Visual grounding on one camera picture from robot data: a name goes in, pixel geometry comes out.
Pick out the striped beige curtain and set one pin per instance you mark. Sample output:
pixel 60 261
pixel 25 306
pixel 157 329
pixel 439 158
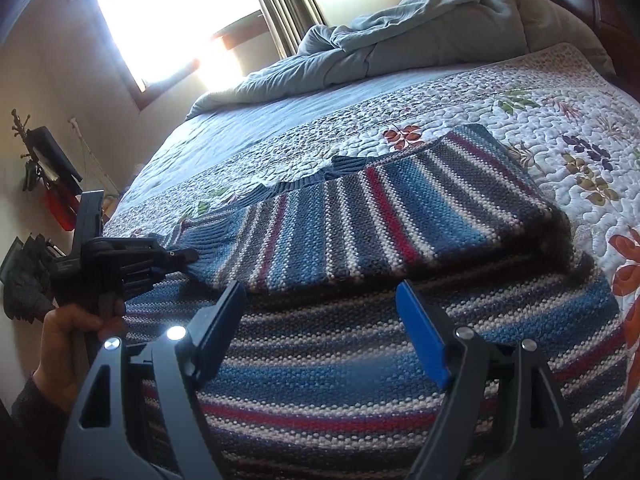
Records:
pixel 290 0

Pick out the dark hanging clothes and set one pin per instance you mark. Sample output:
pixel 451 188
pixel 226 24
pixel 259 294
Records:
pixel 27 290

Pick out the black hanging bag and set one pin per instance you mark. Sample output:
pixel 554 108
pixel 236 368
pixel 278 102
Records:
pixel 52 152

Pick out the red hanging bag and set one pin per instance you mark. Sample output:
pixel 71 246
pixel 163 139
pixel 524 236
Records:
pixel 61 207

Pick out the striped knit sweater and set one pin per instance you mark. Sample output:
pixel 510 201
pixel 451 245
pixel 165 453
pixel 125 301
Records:
pixel 350 220

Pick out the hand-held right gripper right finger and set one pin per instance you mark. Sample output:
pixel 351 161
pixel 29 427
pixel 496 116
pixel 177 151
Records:
pixel 422 331

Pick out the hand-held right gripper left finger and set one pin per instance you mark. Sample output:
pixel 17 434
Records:
pixel 225 316

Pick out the person's left hand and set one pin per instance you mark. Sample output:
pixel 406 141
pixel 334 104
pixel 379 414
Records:
pixel 65 345

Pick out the floral quilt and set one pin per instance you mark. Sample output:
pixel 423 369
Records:
pixel 550 120

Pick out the person's left forearm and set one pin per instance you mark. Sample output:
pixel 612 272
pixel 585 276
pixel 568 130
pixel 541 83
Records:
pixel 30 425

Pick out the bright window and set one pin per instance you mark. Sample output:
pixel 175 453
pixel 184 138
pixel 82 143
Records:
pixel 160 15

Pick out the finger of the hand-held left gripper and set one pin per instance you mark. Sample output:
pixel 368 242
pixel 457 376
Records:
pixel 160 252
pixel 142 282

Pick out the wall coat rack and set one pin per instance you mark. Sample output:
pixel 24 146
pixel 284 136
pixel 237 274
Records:
pixel 21 132

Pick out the grey comforter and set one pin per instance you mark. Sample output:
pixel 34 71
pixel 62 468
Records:
pixel 450 20

